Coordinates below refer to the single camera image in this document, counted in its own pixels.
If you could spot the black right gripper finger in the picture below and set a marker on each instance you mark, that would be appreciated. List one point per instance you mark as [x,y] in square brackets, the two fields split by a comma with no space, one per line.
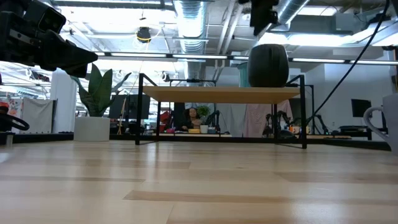
[258,27]

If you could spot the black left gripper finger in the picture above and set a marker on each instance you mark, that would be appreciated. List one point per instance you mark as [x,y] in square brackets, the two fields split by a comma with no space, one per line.
[68,56]
[79,71]

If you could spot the black ribbed coffee mug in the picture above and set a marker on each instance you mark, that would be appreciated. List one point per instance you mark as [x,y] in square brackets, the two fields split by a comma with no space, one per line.
[268,67]

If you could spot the lavender grey coffee mug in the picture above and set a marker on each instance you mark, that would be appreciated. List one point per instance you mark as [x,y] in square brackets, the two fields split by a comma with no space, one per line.
[392,124]

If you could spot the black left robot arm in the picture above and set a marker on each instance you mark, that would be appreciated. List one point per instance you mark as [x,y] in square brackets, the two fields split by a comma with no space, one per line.
[11,5]

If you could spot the black background robot arm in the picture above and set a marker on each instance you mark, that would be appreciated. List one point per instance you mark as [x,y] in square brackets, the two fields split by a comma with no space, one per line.
[321,124]

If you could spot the snake plant in white pot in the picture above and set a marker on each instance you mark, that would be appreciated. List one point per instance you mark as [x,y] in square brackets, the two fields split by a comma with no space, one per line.
[91,129]

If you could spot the white partition board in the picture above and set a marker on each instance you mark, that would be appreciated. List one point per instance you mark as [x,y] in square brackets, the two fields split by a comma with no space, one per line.
[38,115]

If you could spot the wide dark monitor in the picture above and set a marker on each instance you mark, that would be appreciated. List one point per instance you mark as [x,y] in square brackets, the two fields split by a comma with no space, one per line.
[133,107]

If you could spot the black hanging ceiling sensor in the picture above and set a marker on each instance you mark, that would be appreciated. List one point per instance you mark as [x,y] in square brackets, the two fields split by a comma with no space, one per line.
[143,35]

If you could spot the wooden shelf riser black legs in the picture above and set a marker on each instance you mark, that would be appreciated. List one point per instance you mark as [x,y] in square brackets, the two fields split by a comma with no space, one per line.
[217,95]

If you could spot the pink hanging cloth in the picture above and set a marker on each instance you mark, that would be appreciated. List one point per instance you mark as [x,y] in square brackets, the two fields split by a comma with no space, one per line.
[256,119]

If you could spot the white hanging cloth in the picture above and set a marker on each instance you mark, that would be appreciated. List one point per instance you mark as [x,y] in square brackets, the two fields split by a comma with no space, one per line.
[230,119]

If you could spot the small plant in white cup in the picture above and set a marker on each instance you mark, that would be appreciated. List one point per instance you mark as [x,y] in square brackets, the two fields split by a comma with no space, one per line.
[203,124]

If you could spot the person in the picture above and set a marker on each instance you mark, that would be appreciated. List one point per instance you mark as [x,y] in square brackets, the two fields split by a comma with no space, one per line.
[192,119]

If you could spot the small yellow box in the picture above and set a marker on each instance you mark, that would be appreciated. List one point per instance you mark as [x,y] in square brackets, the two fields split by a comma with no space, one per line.
[194,131]

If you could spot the dark computer monitor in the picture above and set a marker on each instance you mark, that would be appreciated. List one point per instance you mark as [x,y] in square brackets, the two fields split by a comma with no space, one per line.
[361,108]

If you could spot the black side desk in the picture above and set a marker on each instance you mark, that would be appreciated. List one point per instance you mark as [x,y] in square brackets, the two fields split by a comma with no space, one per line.
[357,128]

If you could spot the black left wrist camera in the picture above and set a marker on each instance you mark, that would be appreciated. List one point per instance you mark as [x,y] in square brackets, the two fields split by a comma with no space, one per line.
[49,18]

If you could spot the black aluminium extrusion frame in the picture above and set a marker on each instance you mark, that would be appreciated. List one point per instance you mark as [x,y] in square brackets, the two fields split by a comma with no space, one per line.
[46,137]

